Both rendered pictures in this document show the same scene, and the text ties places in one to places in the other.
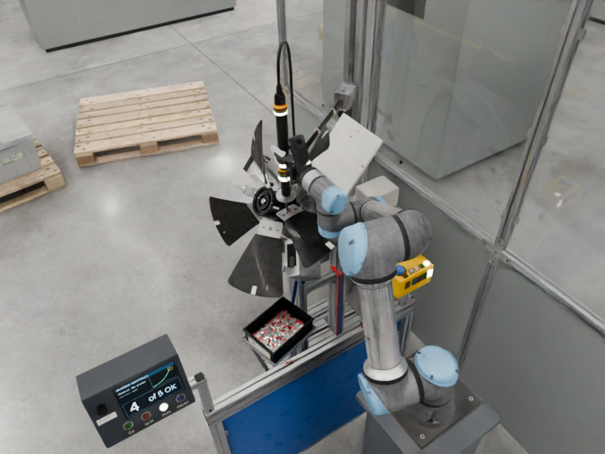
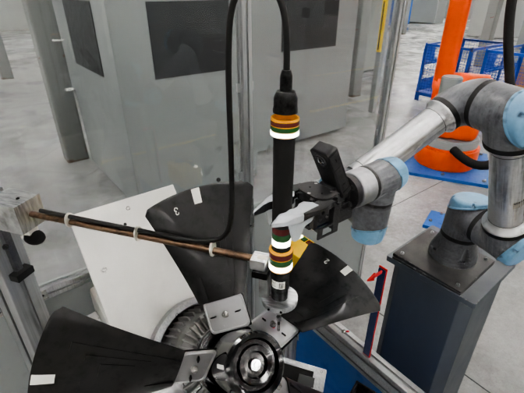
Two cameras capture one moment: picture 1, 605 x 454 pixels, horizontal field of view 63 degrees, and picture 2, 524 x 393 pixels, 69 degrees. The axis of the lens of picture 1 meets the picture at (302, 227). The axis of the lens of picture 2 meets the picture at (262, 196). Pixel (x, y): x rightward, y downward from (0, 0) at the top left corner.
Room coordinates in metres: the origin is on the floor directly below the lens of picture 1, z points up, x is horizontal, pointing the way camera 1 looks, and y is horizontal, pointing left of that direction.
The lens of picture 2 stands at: (1.51, 0.60, 1.82)
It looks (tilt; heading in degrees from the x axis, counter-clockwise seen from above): 29 degrees down; 263
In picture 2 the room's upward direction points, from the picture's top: straight up
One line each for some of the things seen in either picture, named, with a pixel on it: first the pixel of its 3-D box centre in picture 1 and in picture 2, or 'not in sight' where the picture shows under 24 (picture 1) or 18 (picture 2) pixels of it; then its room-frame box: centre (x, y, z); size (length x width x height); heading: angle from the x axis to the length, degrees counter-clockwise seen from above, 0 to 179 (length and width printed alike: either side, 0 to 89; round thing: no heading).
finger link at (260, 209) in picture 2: not in sight; (274, 212); (1.41, 0.03, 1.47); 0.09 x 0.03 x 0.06; 20
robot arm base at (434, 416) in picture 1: (429, 394); (456, 242); (0.73, -0.35, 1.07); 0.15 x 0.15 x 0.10
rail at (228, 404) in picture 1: (318, 355); (394, 385); (1.04, -0.04, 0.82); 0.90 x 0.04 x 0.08; 120
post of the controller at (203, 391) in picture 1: (204, 393); not in sight; (0.83, 0.33, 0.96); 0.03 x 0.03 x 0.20; 30
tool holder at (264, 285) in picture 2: (286, 184); (274, 280); (1.41, 0.05, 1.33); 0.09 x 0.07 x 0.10; 155
